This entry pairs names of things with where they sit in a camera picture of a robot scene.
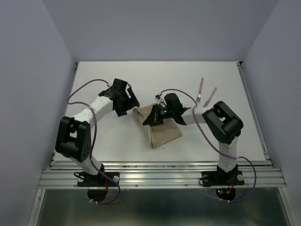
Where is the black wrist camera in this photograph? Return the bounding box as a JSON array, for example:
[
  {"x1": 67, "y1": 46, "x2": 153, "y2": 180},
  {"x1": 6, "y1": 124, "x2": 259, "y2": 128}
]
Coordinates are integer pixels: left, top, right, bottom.
[
  {"x1": 111, "y1": 78, "x2": 128, "y2": 92},
  {"x1": 164, "y1": 93, "x2": 182, "y2": 109}
]

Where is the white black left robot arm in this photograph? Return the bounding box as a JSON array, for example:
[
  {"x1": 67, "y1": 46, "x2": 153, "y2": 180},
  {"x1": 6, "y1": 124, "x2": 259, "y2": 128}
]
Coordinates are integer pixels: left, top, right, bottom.
[{"x1": 55, "y1": 80, "x2": 140, "y2": 186}]

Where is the pink handled knife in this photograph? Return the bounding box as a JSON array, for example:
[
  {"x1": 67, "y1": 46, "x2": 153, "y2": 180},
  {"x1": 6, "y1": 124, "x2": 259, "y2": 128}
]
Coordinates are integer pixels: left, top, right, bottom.
[{"x1": 203, "y1": 87, "x2": 217, "y2": 107}]

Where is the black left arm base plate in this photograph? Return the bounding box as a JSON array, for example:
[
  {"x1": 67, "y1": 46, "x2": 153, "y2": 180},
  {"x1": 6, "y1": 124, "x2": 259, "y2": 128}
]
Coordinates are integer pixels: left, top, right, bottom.
[{"x1": 73, "y1": 171, "x2": 117, "y2": 187}]

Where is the pink handled fork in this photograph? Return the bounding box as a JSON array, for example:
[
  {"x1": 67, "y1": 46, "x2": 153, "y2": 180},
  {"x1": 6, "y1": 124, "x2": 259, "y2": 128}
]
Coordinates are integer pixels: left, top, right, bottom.
[{"x1": 196, "y1": 77, "x2": 204, "y2": 103}]

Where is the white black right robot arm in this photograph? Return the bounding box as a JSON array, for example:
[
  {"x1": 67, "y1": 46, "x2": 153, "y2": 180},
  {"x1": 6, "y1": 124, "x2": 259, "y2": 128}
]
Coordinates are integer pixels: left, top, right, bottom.
[{"x1": 143, "y1": 101, "x2": 244, "y2": 184}]

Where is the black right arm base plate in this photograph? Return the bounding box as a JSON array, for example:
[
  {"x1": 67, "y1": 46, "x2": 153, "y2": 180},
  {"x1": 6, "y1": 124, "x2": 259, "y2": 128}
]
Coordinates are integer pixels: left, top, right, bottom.
[{"x1": 198, "y1": 171, "x2": 245, "y2": 187}]

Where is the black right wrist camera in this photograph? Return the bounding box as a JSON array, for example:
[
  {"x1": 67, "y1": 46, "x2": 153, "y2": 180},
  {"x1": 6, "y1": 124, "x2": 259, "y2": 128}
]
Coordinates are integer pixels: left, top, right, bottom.
[{"x1": 164, "y1": 93, "x2": 182, "y2": 109}]

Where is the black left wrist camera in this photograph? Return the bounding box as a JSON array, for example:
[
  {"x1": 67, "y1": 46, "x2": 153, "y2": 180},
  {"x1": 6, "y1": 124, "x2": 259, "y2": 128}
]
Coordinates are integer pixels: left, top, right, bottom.
[{"x1": 111, "y1": 78, "x2": 128, "y2": 92}]

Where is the beige cloth napkin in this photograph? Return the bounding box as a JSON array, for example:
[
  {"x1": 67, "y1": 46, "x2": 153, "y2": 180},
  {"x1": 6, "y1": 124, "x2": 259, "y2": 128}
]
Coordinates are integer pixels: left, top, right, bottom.
[{"x1": 133, "y1": 104, "x2": 182, "y2": 148}]

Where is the aluminium front mounting rail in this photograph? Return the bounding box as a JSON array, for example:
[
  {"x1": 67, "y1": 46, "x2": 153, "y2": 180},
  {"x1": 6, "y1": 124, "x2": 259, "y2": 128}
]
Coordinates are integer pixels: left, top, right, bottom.
[{"x1": 38, "y1": 160, "x2": 286, "y2": 189}]

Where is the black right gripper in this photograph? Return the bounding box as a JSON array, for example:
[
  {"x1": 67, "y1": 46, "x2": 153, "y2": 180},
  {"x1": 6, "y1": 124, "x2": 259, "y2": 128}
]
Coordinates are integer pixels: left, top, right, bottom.
[{"x1": 143, "y1": 104, "x2": 174, "y2": 126}]

